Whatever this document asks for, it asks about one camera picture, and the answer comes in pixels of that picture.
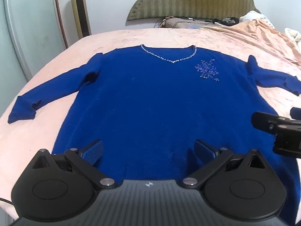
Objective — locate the gold tower air conditioner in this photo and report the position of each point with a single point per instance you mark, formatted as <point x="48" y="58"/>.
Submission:
<point x="80" y="9"/>

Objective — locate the brown patterned pillow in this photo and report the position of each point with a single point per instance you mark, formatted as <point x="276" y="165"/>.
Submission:
<point x="185" y="23"/>

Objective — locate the white quilt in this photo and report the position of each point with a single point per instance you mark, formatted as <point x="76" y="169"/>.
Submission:
<point x="255" y="16"/>

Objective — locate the dark clothing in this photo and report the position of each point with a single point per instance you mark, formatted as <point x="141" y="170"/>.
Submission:
<point x="227" y="20"/>

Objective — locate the blue beaded v-neck sweater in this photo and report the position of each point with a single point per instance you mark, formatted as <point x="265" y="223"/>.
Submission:
<point x="150" y="98"/>

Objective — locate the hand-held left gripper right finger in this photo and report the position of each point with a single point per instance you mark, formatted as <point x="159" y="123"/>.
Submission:
<point x="202" y="151"/>

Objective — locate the olive striped padded headboard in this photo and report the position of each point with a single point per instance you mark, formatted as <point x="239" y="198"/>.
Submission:
<point x="188" y="0"/>

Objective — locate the cream fluffy blanket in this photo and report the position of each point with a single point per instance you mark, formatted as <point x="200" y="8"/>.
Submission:
<point x="294" y="34"/>

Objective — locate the pink floral bed sheet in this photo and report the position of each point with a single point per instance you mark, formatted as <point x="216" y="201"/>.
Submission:
<point x="164" y="37"/>

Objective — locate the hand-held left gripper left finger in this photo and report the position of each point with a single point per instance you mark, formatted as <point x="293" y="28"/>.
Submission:
<point x="93" y="153"/>

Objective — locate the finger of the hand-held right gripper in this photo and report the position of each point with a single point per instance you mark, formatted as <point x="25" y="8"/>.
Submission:
<point x="263" y="121"/>

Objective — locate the frosted glass floral wardrobe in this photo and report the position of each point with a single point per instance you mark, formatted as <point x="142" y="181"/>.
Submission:
<point x="30" y="33"/>

